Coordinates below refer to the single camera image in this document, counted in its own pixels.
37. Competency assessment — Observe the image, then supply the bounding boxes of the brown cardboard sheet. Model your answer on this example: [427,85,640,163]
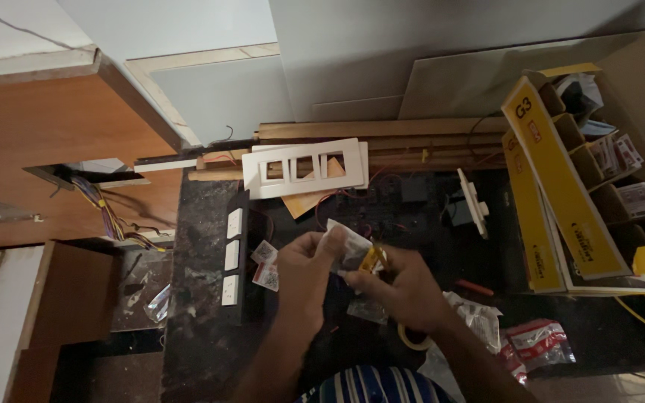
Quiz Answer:
[597,17,645,213]

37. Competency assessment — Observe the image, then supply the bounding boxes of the white triple switch frame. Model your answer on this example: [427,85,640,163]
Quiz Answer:
[241,138,366,200]

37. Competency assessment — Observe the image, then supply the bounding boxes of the white switch back plate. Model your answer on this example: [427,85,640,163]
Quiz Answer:
[251,141,370,189]

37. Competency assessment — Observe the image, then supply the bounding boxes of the brown wooden cabinet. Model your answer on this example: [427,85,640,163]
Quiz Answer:
[0,49,184,403]

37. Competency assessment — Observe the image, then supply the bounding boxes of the person's right hand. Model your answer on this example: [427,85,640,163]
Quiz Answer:
[344,244,459,337]

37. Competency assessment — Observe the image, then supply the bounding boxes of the small red white packet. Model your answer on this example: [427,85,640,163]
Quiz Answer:
[496,340,529,387]

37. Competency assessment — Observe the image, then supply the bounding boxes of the white trunking strip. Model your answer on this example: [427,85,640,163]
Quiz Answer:
[133,158,198,173]

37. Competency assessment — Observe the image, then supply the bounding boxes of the orange cardboard piece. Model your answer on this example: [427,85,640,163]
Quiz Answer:
[280,157,347,219]

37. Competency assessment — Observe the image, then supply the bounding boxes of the large red white packet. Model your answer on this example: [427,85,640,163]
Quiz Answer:
[504,318,576,372]

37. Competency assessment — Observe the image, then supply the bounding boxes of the striped shirt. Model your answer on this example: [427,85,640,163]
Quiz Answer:
[296,365,458,403]

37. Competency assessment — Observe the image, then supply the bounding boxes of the roll of tape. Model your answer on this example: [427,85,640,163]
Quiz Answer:
[397,322,436,352]

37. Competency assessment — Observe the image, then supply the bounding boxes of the wide wooden batten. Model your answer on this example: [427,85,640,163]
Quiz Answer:
[256,116,511,141]

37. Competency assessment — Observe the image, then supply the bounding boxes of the small clear plastic packet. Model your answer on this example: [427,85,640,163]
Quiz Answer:
[325,218,375,276]

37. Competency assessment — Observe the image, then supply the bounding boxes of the flat yellow carton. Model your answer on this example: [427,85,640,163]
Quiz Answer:
[501,130,645,296]

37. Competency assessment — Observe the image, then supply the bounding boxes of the yellow carton with compartments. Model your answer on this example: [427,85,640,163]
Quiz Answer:
[500,63,645,281]

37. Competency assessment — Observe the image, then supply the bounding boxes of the white switch module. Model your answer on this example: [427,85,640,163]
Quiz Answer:
[456,168,491,240]

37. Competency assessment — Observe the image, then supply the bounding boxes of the flat clear packet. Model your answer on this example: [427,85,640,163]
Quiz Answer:
[346,297,389,326]

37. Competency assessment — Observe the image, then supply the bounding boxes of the small printed code packet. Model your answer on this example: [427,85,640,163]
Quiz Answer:
[252,262,280,292]
[251,240,278,265]

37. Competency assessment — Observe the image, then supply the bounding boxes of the red screwdriver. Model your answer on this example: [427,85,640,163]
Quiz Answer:
[456,279,495,297]

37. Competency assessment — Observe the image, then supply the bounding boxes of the crumpled clear plastic bag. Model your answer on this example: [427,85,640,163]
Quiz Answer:
[441,291,504,354]

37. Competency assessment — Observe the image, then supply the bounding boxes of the shiny clear wrapper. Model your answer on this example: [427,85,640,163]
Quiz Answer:
[143,282,172,324]

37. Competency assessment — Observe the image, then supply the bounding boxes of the small yellow part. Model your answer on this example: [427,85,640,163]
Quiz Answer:
[358,246,388,275]

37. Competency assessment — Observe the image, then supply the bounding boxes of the grey leaning tiles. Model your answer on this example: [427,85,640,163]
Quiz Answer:
[311,31,645,123]

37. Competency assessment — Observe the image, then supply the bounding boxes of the bundle of coloured wires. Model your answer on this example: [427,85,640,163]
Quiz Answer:
[69,175,168,253]

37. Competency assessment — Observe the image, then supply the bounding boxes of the black board with red wires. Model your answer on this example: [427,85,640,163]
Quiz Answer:
[315,172,431,243]

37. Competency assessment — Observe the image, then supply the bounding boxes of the black switch box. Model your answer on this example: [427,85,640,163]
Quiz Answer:
[221,189,274,327]

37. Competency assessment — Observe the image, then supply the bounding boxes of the white plastic bag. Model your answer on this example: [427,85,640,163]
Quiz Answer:
[417,341,469,403]

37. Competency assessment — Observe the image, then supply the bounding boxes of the person's left hand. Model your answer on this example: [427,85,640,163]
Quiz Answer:
[277,228,352,338]

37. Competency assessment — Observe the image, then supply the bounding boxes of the bundle of thin wooden battens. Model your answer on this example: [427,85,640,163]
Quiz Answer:
[188,133,509,182]

